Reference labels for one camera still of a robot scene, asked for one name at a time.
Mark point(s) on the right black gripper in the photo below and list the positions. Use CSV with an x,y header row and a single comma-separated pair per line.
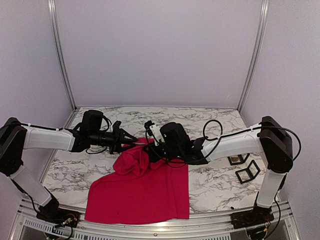
x,y
153,156

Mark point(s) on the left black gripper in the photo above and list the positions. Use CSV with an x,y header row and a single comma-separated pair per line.
x,y
118,138

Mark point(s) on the red t-shirt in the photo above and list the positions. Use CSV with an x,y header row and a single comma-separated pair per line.
x,y
139,192

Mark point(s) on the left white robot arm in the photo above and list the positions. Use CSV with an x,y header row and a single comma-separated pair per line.
x,y
95,129

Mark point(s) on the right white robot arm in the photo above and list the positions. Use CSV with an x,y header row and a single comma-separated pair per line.
x,y
278,147

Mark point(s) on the black open display box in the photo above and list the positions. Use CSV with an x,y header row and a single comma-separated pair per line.
x,y
248,174
242,159

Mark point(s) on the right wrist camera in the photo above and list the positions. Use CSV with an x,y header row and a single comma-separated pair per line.
x,y
153,131

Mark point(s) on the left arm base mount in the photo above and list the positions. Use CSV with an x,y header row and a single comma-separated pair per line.
x,y
58,217

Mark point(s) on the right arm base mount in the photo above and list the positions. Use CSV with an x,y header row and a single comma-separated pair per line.
x,y
256,216

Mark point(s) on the left aluminium frame post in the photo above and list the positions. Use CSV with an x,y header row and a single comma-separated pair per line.
x,y
59,51

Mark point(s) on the aluminium frame post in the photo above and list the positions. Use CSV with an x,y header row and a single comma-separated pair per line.
x,y
59,51
258,43

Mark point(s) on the right aluminium frame post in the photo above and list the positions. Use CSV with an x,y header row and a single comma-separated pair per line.
x,y
258,43

